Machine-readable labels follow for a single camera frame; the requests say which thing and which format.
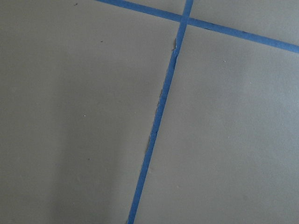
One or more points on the long blue tape strip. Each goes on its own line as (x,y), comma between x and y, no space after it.
(159,112)

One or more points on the crossing blue tape strip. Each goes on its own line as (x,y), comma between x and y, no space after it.
(204,25)

